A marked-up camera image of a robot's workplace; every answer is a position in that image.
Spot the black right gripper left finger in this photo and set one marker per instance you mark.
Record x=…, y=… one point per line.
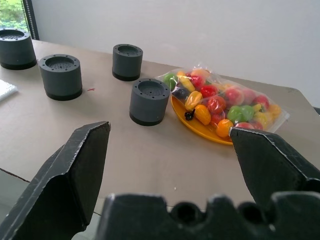
x=57, y=190

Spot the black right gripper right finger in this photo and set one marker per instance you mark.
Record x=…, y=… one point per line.
x=270, y=165

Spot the clear bag of toy fruits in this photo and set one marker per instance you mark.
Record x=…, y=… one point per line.
x=225, y=100

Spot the orange plastic plate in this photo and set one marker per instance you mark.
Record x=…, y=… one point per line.
x=190, y=123

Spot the dark grey perforated cylinder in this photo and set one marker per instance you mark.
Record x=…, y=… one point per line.
x=127, y=63
x=60, y=80
x=15, y=51
x=147, y=105

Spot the white foam pad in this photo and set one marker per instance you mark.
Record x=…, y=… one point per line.
x=5, y=90

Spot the black window frame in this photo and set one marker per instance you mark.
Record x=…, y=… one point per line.
x=31, y=17

